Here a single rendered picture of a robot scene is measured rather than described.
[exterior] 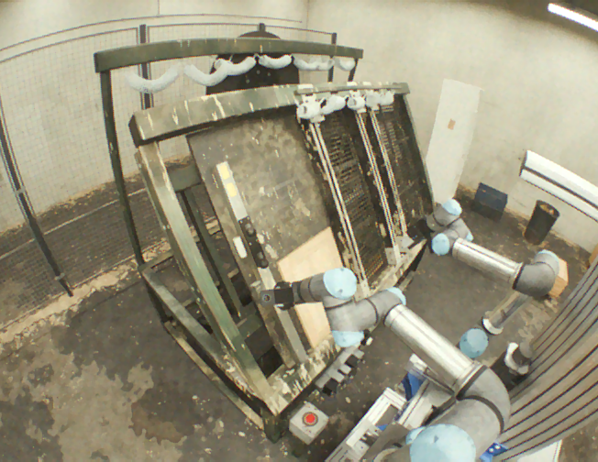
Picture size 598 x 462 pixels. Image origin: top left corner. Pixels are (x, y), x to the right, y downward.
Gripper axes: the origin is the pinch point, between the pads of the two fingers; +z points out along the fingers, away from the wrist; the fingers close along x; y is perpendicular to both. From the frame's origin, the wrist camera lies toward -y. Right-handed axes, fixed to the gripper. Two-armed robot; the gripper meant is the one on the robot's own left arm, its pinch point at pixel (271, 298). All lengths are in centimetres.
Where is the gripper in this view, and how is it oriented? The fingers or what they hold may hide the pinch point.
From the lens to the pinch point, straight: 95.1
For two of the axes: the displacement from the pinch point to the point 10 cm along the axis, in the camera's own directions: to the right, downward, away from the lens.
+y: 8.3, -0.4, 5.6
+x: -2.0, -9.6, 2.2
